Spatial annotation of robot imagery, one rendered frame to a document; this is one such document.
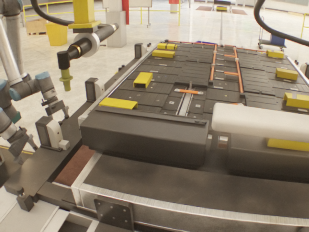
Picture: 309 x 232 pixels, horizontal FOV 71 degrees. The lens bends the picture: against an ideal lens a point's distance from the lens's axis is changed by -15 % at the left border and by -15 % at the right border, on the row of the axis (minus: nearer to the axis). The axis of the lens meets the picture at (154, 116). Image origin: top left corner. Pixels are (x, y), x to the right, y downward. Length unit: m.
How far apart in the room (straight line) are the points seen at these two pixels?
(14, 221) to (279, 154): 0.92
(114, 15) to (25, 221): 5.65
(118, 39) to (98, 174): 5.58
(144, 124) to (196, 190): 0.27
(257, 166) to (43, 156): 0.87
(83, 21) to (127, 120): 0.36
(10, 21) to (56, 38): 5.63
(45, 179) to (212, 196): 0.63
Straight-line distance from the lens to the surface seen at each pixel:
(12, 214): 1.01
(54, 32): 7.30
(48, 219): 0.94
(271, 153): 0.79
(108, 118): 0.89
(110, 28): 1.00
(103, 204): 0.75
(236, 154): 0.78
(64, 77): 0.69
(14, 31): 1.76
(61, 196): 0.94
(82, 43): 0.76
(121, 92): 1.31
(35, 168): 1.10
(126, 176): 0.81
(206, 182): 0.80
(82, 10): 0.78
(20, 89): 1.59
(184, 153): 0.79
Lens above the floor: 1.54
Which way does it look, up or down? 30 degrees down
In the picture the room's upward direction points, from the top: straight up
